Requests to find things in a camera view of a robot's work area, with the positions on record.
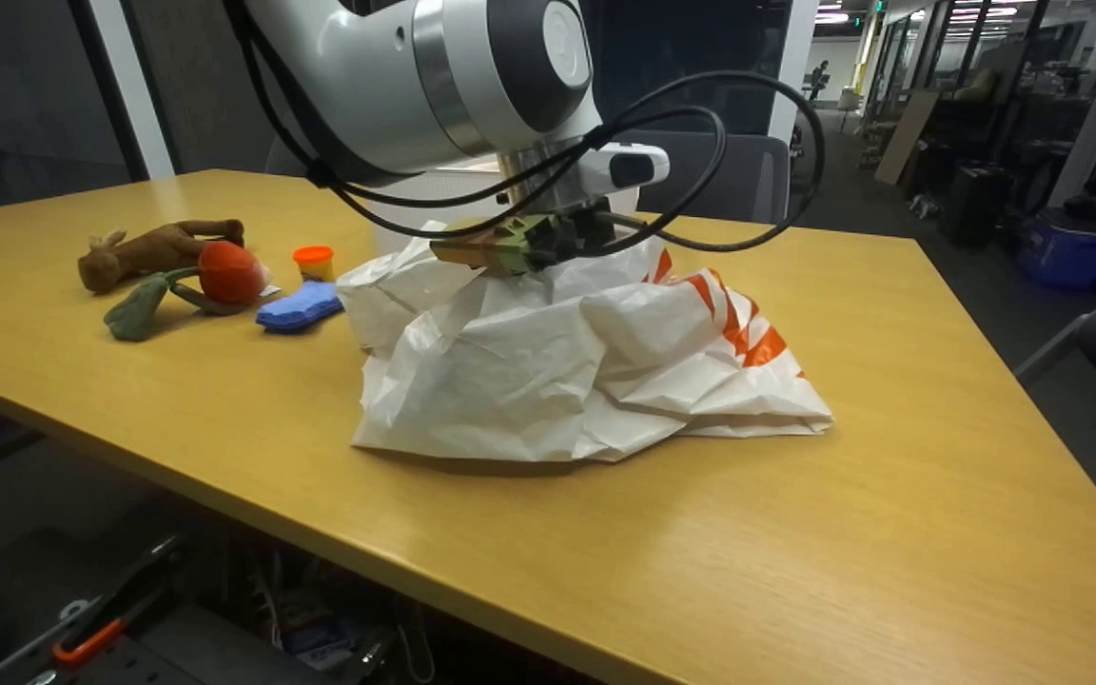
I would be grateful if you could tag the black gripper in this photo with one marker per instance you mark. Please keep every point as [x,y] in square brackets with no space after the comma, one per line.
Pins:
[579,229]

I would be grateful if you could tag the white orange print carrier bag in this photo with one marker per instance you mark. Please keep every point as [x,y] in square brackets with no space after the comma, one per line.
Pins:
[535,384]

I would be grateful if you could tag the small orange cup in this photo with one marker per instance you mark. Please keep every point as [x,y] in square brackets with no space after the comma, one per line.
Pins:
[312,259]

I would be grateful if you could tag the blue sponge block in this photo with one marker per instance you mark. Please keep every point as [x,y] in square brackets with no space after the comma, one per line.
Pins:
[302,311]

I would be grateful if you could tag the red plush tomato green leaf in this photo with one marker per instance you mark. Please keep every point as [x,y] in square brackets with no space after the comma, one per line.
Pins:
[230,273]

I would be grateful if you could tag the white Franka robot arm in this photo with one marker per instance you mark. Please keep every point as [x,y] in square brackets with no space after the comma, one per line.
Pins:
[410,79]

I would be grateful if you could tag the leaning cardboard panel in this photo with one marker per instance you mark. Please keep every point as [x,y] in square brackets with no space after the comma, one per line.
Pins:
[907,137]

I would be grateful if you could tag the brown plush animal toy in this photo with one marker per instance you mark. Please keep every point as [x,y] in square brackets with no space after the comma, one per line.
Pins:
[143,253]

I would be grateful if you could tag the blue plastic tub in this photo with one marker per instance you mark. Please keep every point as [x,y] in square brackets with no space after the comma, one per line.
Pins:
[1076,253]

